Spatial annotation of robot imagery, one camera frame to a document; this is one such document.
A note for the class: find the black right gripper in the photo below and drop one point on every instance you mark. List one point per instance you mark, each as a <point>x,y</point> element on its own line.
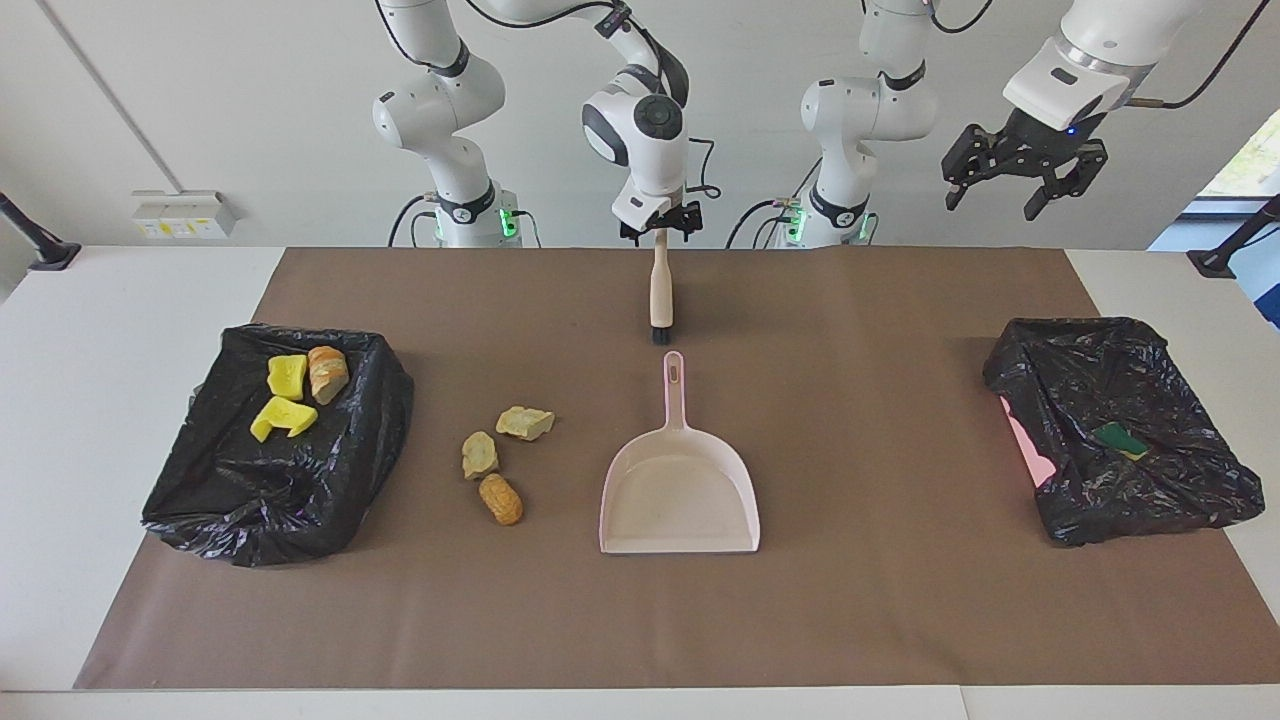
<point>672,214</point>

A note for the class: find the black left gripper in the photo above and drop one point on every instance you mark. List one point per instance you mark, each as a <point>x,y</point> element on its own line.
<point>1040,145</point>

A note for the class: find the beige brush with black bristles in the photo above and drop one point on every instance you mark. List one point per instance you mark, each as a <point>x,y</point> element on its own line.
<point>661,295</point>

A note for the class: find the pale angular foam chunk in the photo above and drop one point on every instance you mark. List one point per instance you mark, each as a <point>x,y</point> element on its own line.
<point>525,423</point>

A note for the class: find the beige plastic dustpan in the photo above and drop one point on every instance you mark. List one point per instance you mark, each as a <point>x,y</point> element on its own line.
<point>680,500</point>

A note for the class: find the pale oval foam chunk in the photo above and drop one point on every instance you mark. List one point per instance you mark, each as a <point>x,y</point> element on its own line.
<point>480,455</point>

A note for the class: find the brown oval cork-like chunk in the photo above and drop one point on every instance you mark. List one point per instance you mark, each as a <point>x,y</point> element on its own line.
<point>501,499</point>

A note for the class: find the pale orange-tinted foam chunk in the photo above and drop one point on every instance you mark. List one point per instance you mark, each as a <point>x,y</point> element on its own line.
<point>328,373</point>

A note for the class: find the yellow sponge chunk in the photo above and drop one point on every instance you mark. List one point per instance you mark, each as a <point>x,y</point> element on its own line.
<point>288,377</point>

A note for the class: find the boot-shaped green yellow sponge piece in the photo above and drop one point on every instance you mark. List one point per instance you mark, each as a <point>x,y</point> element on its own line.
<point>280,418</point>

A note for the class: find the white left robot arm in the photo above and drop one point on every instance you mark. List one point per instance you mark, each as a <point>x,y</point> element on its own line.
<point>870,110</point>

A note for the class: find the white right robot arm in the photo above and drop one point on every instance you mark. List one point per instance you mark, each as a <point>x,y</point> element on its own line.
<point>650,130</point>

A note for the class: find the pink plastic bin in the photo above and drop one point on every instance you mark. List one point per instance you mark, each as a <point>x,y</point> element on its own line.
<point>1030,450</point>

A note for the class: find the black trash bag over pink bin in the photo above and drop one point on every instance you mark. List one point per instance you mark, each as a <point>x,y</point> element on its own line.
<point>1150,500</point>

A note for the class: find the black trash bag lined bin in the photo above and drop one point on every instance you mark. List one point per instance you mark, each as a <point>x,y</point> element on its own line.
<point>280,500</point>

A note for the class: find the window with greenery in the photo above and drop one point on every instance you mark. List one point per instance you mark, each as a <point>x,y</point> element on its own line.
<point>1250,160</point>

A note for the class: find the green and yellow sponge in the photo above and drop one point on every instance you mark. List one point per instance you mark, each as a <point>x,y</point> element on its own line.
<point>1120,440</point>

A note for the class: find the brown paper table mat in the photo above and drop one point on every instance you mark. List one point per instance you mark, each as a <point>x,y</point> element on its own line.
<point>700,620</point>

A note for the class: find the white wall electrical box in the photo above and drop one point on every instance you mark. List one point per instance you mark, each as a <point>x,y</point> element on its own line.
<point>185,212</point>

